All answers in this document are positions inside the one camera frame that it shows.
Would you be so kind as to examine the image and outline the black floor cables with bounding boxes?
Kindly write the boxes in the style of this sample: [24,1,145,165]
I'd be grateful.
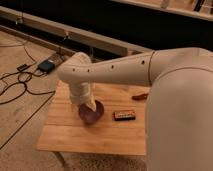
[0,39,56,106]

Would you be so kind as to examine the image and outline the red chili pepper toy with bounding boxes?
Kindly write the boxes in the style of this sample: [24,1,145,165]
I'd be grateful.
[132,93,149,101]

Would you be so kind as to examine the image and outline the purple ceramic bowl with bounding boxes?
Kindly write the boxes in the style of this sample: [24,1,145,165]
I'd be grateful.
[78,100,104,124]

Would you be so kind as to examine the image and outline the small black adapter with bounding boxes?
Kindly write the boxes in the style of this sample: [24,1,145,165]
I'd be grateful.
[17,64,29,72]

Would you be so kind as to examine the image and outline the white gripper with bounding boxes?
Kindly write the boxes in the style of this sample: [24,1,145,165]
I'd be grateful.
[69,82,96,111]

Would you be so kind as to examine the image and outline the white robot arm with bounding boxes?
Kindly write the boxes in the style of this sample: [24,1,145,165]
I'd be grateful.
[58,48,213,171]

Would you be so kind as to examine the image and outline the black power adapter box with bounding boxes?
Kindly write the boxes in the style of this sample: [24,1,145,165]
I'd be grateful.
[38,60,55,73]

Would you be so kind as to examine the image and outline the wooden table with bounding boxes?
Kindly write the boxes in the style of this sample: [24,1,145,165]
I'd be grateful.
[37,82,149,155]

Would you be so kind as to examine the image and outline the metal wall rail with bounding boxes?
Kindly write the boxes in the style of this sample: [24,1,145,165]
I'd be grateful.
[0,6,151,56]

